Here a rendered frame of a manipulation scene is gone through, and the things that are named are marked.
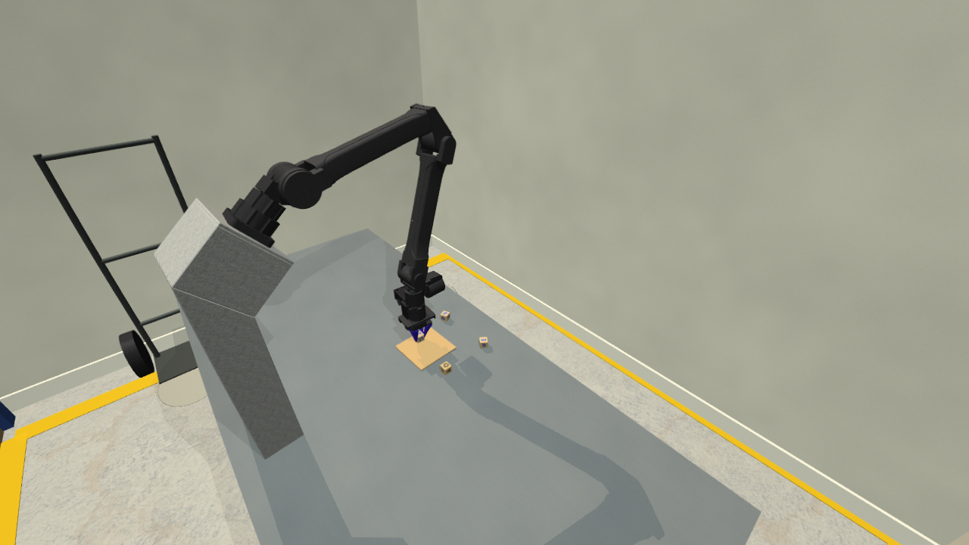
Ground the orange flat mat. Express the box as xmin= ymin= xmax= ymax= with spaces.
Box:
xmin=395 ymin=328 xmax=456 ymax=371

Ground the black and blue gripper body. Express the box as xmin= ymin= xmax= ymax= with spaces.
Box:
xmin=398 ymin=302 xmax=435 ymax=332

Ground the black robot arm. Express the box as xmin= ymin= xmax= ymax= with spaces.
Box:
xmin=223 ymin=104 xmax=456 ymax=319

